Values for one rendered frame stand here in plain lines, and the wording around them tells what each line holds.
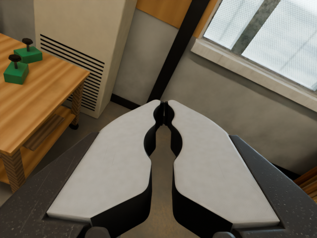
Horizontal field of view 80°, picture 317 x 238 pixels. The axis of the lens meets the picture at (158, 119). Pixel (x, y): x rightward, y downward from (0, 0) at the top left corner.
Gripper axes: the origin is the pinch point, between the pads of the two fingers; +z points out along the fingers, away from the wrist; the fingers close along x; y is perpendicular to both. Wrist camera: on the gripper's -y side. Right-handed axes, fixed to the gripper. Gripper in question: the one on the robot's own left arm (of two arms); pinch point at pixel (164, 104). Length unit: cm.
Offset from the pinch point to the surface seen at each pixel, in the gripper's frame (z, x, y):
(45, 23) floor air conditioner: 118, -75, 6
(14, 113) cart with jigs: 56, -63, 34
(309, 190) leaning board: 106, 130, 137
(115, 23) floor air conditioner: 111, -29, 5
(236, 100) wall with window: 136, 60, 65
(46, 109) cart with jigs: 63, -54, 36
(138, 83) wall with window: 148, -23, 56
